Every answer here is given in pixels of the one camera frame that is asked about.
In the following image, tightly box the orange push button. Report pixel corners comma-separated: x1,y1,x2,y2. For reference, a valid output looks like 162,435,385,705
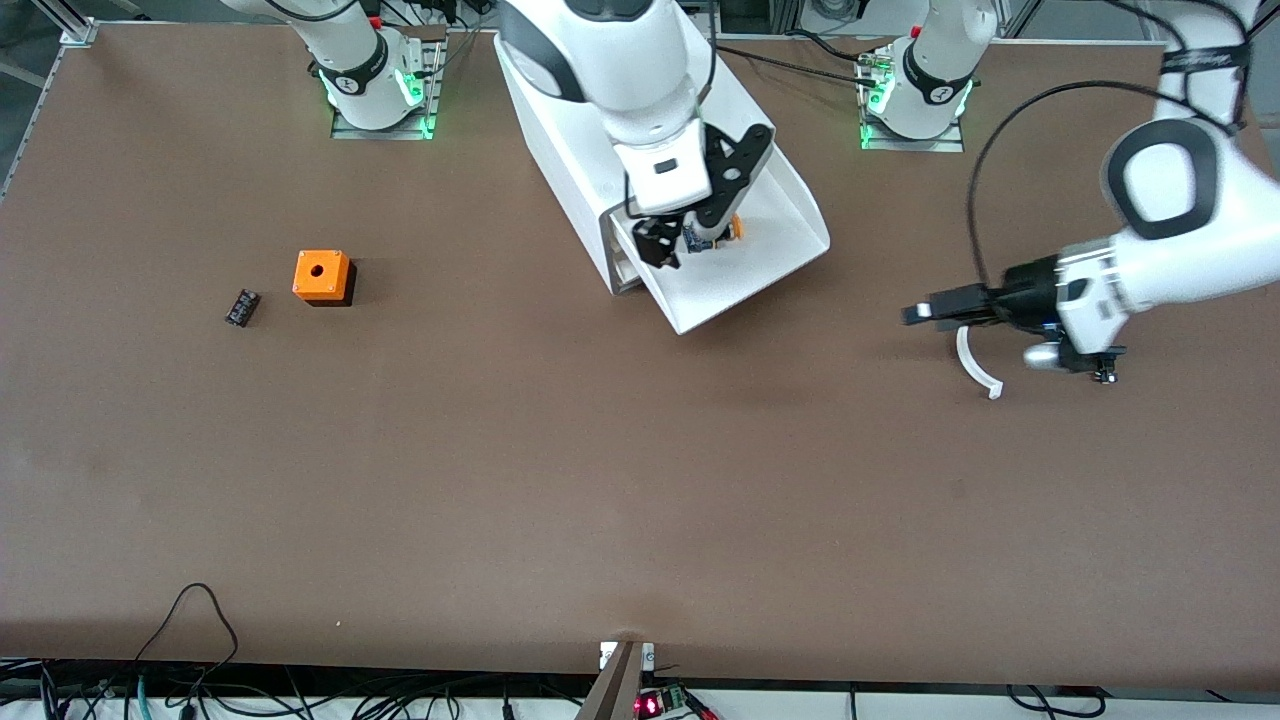
684,213,747,252

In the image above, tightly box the white curved plastic piece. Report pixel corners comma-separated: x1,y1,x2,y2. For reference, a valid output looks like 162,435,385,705
956,326,1004,400

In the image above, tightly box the circuit board with red light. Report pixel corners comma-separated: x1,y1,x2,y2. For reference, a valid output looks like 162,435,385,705
635,684,717,720

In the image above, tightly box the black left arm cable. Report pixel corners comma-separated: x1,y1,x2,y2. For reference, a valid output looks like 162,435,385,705
965,80,1166,293

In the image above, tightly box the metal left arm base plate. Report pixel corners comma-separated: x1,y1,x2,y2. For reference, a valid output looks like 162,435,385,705
858,40,966,153

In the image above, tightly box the black cable to arm base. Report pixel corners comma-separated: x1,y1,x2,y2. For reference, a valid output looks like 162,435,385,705
712,44,883,79
785,29,879,63

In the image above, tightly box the orange button enclosure box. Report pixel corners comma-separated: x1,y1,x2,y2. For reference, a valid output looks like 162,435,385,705
292,250,357,307

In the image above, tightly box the black coiled floor cable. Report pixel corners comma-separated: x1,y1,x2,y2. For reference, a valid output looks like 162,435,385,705
1004,684,1107,719

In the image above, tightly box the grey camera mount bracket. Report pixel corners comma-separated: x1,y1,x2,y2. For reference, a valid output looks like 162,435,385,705
575,640,656,720

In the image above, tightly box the black looped table cable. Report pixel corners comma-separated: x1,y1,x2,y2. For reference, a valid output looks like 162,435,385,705
135,583,239,701

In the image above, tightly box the aluminium frame profile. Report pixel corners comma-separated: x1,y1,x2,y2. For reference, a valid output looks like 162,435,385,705
30,0,98,47

